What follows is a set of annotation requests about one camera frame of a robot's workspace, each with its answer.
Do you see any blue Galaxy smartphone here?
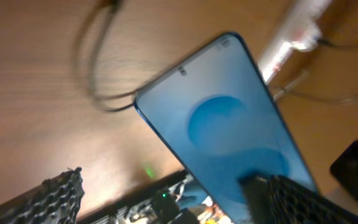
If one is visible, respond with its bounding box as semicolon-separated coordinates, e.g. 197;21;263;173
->
134;32;317;223

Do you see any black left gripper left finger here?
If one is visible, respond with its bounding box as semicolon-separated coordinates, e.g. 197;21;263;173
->
0;167;85;224

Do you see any white power strip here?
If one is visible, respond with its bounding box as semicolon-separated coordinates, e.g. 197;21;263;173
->
258;0;332;83

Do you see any black charger cable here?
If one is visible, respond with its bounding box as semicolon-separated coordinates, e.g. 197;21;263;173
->
73;0;186;113

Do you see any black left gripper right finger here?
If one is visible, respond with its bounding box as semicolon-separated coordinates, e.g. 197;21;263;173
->
239;173;358;224

